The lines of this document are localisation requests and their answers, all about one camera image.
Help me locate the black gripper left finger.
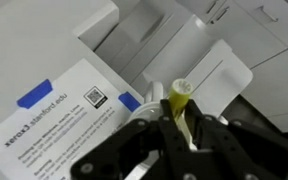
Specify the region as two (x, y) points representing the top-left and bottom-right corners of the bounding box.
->
(70, 98), (192, 180)

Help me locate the white drawer cabinet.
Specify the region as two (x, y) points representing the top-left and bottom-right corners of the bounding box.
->
(175, 0), (288, 134)

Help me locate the yellow pen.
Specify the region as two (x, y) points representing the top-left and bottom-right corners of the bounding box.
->
(168, 78), (196, 151)

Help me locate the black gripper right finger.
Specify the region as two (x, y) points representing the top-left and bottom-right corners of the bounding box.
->
(184, 98), (288, 180)

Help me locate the printed white instruction sheet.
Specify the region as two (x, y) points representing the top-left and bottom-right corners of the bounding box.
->
(0, 58), (145, 180)

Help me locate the metal drawer handle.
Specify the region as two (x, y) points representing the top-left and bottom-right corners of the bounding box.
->
(210, 5), (231, 25)
(257, 4), (280, 24)
(206, 0), (220, 15)

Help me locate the large white office printer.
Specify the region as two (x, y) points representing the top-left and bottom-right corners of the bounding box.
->
(0, 0), (254, 180)

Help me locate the blue tape piece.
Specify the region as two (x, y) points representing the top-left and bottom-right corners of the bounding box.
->
(16, 78), (54, 110)
(117, 91), (142, 113)

